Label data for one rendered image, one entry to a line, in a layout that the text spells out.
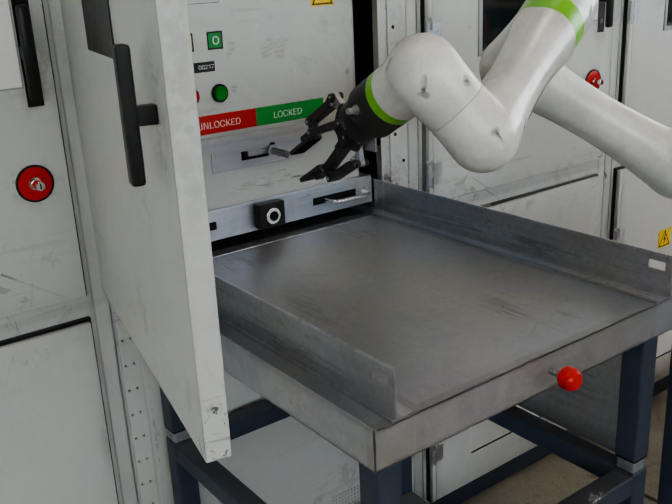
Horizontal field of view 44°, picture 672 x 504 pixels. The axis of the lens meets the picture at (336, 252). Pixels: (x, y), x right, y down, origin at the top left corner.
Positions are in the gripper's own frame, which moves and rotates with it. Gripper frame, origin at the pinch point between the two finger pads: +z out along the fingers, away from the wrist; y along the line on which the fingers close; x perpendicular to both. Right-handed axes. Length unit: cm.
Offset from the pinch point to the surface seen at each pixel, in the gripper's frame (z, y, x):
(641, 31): 2, -16, 114
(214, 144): 9.9, -9.0, -11.8
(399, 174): 16.3, 3.0, 32.0
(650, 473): 41, 95, 99
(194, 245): -44, 18, -48
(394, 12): -0.6, -26.2, 31.7
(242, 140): 10.0, -8.8, -5.9
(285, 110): 11.6, -13.8, 6.6
